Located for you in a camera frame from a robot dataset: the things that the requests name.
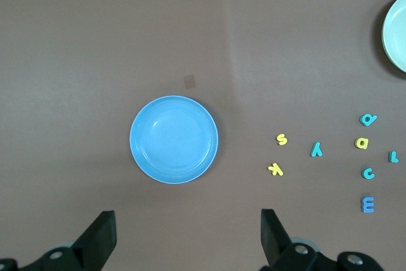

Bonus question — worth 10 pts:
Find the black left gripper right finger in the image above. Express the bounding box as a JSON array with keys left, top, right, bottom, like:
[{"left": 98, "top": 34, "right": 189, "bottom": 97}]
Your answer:
[{"left": 260, "top": 209, "right": 386, "bottom": 271}]

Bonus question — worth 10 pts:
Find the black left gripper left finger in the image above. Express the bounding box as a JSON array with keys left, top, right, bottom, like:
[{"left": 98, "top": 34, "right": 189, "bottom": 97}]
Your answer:
[{"left": 0, "top": 210, "right": 117, "bottom": 271}]

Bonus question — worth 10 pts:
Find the yellow foam letter k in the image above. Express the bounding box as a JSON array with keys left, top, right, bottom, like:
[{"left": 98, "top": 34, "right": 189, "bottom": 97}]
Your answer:
[{"left": 267, "top": 162, "right": 285, "bottom": 177}]

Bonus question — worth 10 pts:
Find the blue foam letter m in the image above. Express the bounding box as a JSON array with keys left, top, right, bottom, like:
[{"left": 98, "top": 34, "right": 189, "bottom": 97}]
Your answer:
[{"left": 360, "top": 196, "right": 376, "bottom": 214}]

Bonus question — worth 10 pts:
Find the blue round plate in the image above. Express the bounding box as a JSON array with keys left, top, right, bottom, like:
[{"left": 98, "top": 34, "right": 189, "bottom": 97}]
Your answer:
[{"left": 129, "top": 95, "right": 219, "bottom": 185}]

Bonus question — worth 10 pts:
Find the teal foam letter p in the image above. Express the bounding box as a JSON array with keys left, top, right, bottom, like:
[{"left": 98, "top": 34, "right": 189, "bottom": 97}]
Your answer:
[{"left": 359, "top": 113, "right": 378, "bottom": 127}]

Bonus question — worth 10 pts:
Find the brown table cover sheet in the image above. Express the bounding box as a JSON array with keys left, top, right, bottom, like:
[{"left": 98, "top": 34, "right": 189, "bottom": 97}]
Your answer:
[{"left": 0, "top": 0, "right": 406, "bottom": 271}]

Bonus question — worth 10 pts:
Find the pale green round plate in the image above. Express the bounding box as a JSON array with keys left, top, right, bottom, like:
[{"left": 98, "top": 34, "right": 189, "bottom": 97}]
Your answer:
[{"left": 381, "top": 0, "right": 406, "bottom": 73}]

